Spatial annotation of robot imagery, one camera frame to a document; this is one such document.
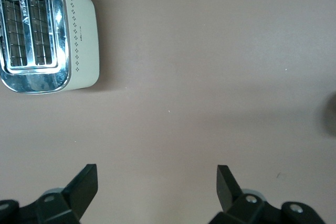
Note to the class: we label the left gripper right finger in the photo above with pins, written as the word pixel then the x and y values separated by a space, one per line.
pixel 227 190

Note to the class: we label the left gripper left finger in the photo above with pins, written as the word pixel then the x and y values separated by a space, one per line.
pixel 81 190

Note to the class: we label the beige chrome toaster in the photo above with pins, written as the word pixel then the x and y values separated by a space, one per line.
pixel 81 51

